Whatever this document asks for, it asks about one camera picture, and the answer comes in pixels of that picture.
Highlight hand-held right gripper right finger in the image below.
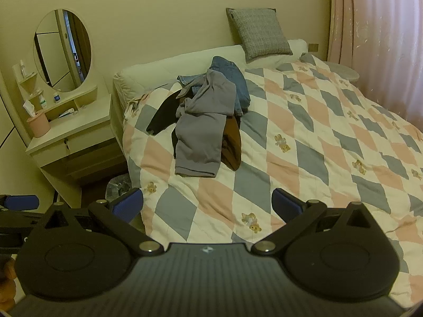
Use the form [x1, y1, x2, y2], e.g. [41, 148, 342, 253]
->
[251, 188, 380, 256]

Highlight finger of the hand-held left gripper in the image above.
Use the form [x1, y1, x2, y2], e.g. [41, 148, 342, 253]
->
[0, 195, 39, 211]

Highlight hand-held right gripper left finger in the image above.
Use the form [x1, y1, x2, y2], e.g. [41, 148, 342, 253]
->
[35, 188, 164, 256]

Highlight grey garment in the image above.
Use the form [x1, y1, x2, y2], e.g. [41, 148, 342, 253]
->
[174, 69, 237, 177]

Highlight clear plastic bag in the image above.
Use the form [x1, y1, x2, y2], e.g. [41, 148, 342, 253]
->
[105, 173, 133, 202]

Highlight checked bear print quilt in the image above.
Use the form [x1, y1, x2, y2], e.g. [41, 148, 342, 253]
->
[122, 53, 423, 291]

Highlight pink tissue holder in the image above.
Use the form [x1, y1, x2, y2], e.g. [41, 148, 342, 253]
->
[26, 110, 51, 138]

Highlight brown garment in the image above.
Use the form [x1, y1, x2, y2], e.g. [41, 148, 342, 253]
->
[219, 115, 242, 171]

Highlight cream vanity dresser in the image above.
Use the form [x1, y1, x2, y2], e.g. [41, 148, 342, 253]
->
[11, 63, 128, 203]

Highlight black garment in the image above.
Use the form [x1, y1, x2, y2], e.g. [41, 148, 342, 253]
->
[146, 89, 186, 159]

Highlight blue jeans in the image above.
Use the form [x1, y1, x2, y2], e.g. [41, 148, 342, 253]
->
[177, 56, 251, 117]

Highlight round grey side table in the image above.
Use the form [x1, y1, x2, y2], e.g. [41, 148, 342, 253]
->
[327, 61, 360, 85]

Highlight oval mirror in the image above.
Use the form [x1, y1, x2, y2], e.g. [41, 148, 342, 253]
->
[33, 9, 92, 93]

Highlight grey woven cushion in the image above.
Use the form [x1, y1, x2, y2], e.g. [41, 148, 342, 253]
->
[226, 7, 294, 62]

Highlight pink sheer curtain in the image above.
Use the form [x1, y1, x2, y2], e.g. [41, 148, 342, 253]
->
[327, 0, 423, 126]

